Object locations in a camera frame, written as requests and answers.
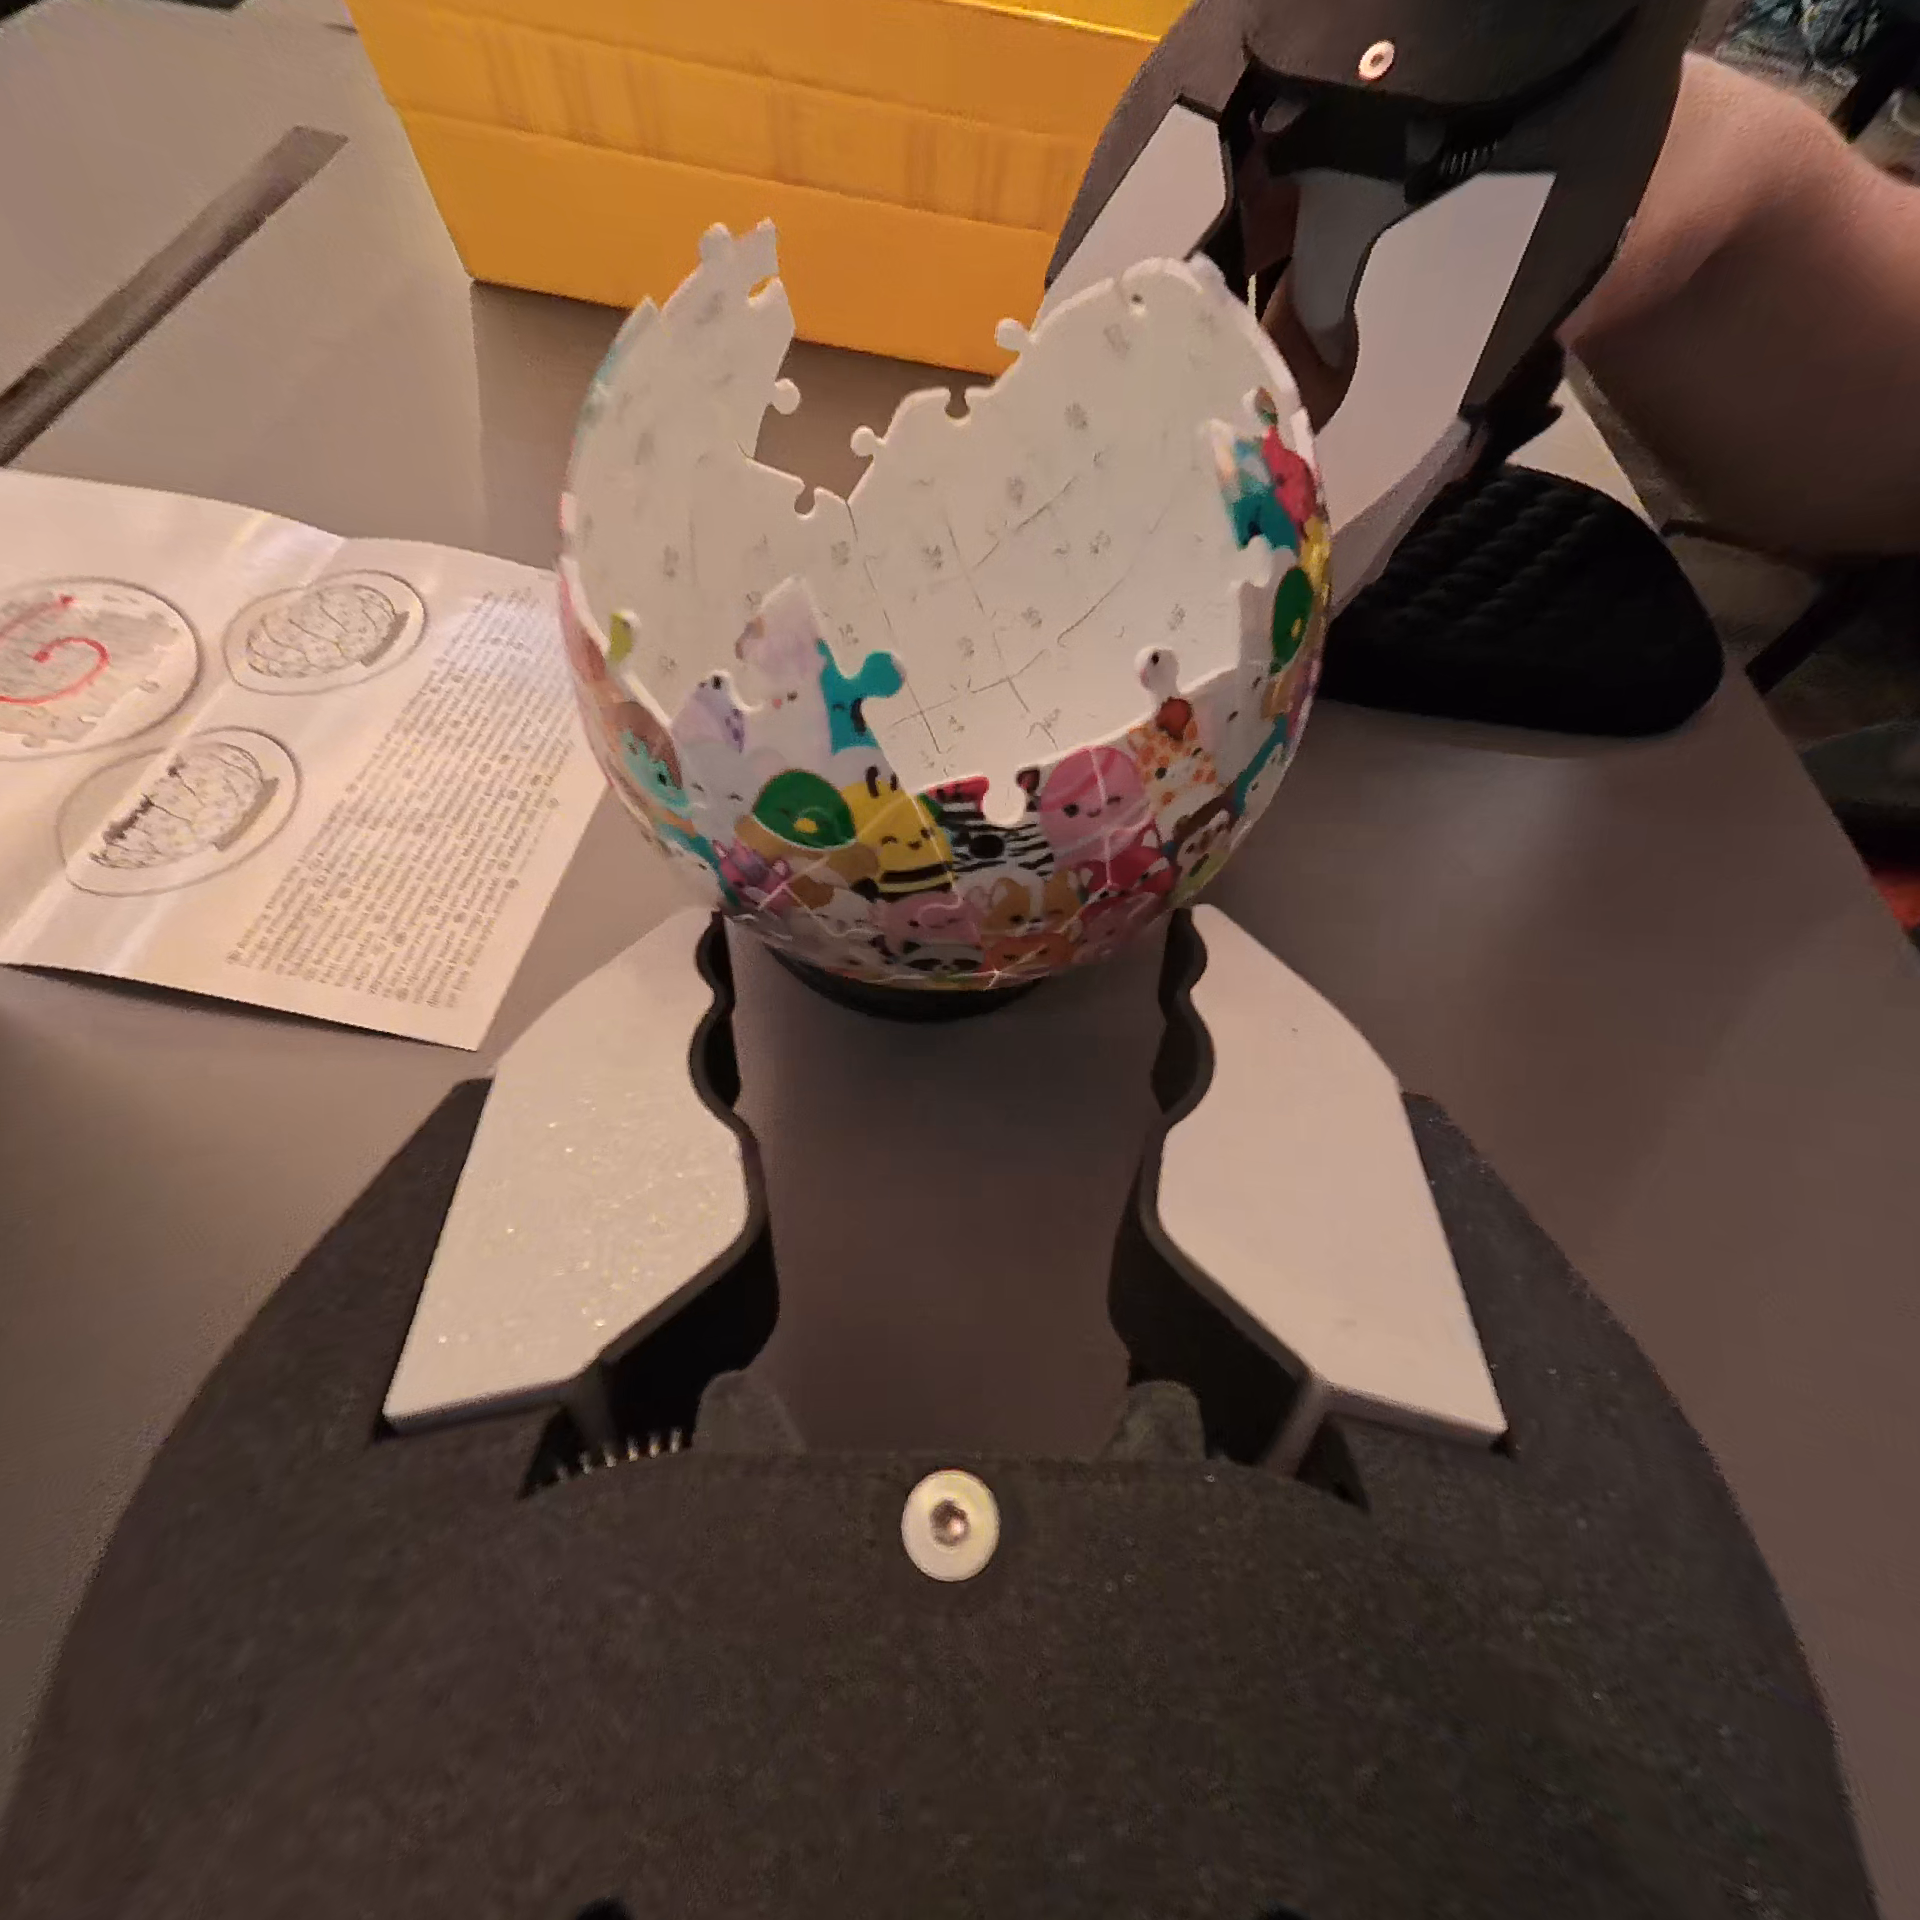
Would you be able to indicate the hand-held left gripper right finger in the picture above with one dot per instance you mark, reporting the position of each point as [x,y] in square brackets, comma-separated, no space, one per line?
[1319,1215]

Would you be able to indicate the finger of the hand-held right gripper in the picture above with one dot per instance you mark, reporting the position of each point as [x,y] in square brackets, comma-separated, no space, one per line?
[1162,195]
[1440,316]

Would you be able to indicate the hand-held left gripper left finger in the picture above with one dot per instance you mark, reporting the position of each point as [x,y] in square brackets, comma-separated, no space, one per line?
[585,1215]

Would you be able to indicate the colourful puzzle ball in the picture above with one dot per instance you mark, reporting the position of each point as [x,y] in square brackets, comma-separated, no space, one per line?
[960,599]

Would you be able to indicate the person's right forearm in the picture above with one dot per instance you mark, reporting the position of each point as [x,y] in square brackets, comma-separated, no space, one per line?
[1769,299]

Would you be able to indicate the black ball stand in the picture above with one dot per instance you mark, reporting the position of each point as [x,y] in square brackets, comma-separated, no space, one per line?
[915,997]

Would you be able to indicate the yellow cardboard box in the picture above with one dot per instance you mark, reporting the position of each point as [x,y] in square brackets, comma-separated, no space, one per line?
[750,149]

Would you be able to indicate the white instruction leaflet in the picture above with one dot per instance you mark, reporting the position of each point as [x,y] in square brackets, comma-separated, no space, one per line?
[301,779]

